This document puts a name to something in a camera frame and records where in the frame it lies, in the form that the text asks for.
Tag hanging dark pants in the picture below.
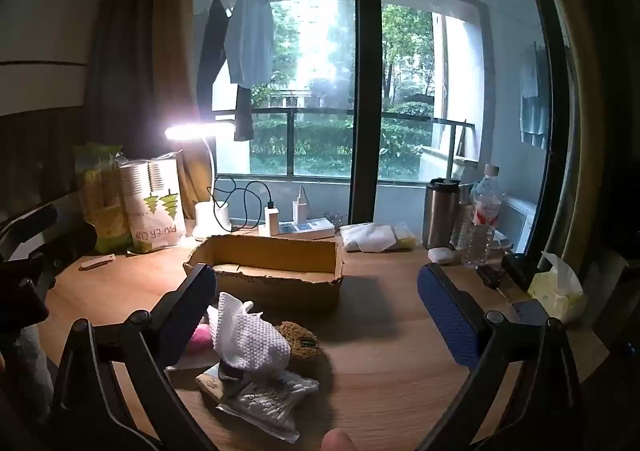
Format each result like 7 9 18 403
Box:
196 0 256 142

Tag hanging pale towels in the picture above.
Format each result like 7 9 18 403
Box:
519 43 551 149

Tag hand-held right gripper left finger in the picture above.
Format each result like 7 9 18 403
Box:
50 262 218 451

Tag large white charger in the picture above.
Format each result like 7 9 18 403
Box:
264 203 282 237

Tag green package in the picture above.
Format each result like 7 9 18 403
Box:
74 143 132 254

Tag plastic water bottle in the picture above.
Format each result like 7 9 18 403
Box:
461 164 502 268

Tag brown plush toy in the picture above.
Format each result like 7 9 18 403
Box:
274 321 323 359

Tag slim white charger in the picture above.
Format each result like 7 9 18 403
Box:
292 186 311 227

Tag cardboard box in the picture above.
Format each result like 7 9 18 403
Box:
182 233 346 314

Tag cotton swab bag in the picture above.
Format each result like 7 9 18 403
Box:
215 370 320 443

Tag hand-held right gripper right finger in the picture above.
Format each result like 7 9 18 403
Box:
416 262 586 451

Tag paper cup package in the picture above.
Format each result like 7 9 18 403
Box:
119 153 188 254

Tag black window frame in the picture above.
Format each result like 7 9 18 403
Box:
350 0 573 257

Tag olive curtain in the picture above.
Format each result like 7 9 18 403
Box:
525 0 616 282

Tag white power strip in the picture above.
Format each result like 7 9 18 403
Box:
257 218 335 240

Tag white appliance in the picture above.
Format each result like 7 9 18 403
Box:
500 196 538 252

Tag bear print tissue pack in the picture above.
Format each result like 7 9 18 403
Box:
195 363 241 402

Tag yellow tissue pack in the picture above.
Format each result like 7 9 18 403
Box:
392 223 417 249

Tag white desk lamp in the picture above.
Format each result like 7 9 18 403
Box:
164 121 237 243

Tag balcony railing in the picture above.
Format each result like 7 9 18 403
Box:
250 108 481 179

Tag brown curtain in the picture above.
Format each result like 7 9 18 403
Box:
82 0 201 222

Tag hanging light blue shirt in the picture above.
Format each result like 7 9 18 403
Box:
223 0 275 89

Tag small white folding tool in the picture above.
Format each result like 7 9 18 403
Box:
80 254 116 271

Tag pink plush toy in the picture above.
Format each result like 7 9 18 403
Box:
187 323 213 357

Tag white paper towel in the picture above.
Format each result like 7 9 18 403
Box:
206 292 292 372

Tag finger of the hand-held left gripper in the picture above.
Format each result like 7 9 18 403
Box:
27 221 97 282
0 204 60 259

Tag open pale tissue pack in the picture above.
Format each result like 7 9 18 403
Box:
527 251 587 324

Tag black device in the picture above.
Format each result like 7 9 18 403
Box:
477 253 538 289

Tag person's right hand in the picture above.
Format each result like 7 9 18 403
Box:
321 428 357 451

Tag black cable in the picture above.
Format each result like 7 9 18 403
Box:
207 174 273 234

